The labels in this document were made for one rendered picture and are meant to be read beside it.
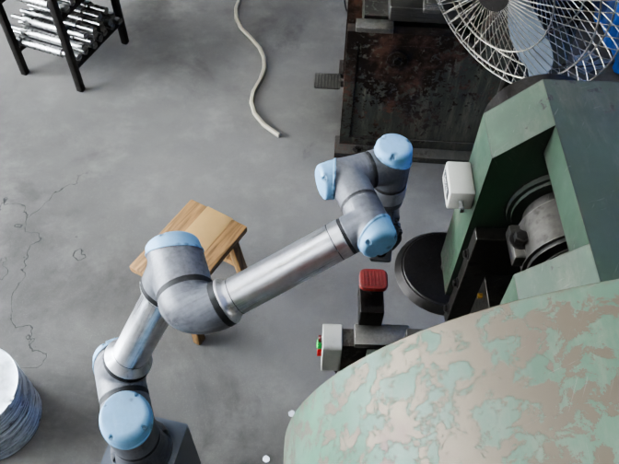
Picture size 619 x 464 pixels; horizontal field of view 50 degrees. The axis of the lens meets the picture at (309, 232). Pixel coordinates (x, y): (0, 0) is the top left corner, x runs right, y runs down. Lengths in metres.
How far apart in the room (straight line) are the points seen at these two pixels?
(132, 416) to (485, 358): 1.16
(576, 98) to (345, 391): 0.58
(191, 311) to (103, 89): 2.23
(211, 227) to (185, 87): 1.19
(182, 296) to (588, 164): 0.75
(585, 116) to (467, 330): 0.51
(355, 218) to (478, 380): 0.72
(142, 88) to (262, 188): 0.87
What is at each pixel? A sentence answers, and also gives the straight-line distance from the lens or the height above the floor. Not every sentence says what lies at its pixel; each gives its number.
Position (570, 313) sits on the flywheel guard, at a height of 1.69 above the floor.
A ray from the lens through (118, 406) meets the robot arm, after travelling 1.60.
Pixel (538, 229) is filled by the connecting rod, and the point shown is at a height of 1.40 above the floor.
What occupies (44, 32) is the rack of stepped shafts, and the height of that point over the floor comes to 0.24.
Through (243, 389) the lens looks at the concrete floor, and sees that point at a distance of 2.32.
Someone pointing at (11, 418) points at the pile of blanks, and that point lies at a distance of 2.25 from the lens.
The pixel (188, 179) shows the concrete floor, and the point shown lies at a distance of 2.88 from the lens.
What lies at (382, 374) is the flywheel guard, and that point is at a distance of 0.59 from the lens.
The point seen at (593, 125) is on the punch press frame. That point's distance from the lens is 0.98.
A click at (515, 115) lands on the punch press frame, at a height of 1.46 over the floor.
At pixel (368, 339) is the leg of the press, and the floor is 0.64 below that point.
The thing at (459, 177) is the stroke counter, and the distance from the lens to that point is 1.08.
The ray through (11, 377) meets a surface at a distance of 2.25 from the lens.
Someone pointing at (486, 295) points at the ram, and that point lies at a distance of 1.16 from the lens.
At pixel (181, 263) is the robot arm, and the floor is 1.04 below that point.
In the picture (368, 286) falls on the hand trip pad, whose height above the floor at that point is 0.76.
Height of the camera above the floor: 2.11
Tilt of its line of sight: 53 degrees down
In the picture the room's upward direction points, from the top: 2 degrees clockwise
